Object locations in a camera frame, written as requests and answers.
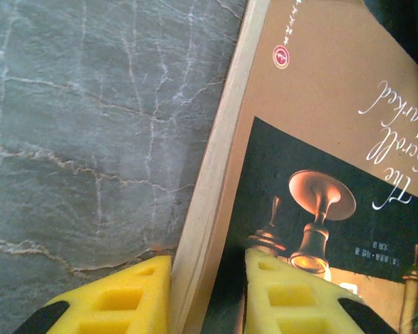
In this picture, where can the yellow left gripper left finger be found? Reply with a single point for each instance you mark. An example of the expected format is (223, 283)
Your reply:
(125, 306)

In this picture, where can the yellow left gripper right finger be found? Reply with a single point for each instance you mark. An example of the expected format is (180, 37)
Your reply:
(292, 306)

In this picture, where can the brown paperback book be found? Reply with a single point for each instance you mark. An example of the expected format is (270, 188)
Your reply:
(299, 121)

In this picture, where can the navy blue backpack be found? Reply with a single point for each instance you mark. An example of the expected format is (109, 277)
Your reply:
(404, 31)

